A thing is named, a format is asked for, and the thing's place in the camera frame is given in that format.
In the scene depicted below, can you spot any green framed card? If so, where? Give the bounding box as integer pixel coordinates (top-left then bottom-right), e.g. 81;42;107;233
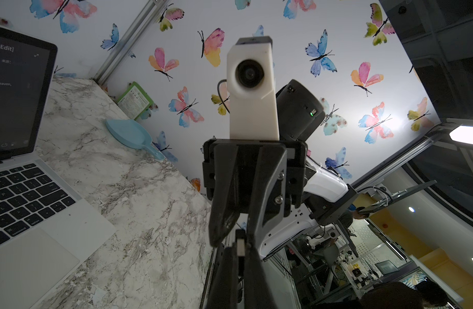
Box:
117;82;158;121

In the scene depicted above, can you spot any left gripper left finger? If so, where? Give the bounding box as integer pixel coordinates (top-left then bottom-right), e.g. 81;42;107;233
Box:
206;247;239;309

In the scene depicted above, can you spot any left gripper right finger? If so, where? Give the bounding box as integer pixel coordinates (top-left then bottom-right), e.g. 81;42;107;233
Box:
244;247;277;309

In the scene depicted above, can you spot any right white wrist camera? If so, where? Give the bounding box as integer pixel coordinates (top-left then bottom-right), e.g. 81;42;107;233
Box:
227;36;280;141

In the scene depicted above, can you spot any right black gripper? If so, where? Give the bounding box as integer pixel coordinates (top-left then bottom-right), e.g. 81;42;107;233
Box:
201;138;309;248

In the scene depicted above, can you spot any silver laptop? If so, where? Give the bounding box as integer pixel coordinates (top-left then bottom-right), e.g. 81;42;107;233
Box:
0;27;115;308

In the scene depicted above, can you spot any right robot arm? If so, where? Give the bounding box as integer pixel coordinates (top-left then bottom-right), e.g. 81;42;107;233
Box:
203;80;357;259

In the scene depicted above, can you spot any small usb mouse receiver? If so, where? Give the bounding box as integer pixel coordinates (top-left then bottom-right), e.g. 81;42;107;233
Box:
235;229;247;257

